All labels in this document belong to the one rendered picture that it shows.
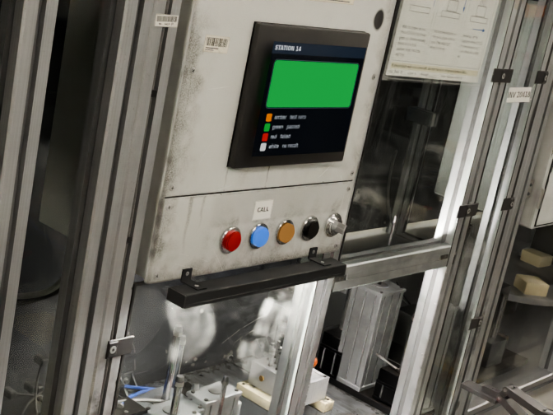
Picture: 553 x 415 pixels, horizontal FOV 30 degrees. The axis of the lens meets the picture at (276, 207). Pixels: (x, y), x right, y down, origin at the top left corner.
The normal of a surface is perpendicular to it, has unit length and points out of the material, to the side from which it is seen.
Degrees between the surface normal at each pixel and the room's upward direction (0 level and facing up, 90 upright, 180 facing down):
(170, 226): 90
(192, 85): 90
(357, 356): 90
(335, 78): 90
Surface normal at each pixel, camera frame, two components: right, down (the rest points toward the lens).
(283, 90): 0.73, 0.32
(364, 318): -0.65, 0.07
